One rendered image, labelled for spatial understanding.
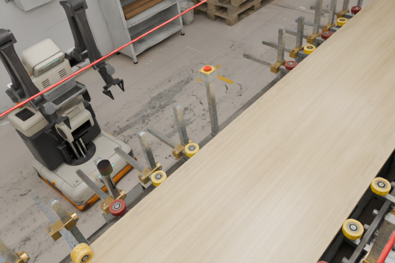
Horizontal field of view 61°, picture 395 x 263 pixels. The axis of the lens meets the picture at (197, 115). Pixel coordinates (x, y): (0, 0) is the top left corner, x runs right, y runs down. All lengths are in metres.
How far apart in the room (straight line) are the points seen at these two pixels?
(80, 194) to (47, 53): 1.13
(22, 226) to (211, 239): 1.95
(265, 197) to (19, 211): 2.24
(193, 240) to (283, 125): 0.84
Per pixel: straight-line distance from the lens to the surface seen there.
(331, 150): 1.87
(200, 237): 1.56
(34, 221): 3.14
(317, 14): 2.83
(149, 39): 4.63
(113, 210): 1.73
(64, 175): 2.91
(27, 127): 2.66
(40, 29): 4.21
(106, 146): 2.96
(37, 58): 2.18
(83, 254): 1.58
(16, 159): 3.74
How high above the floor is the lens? 2.27
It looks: 42 degrees down
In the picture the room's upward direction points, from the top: 10 degrees counter-clockwise
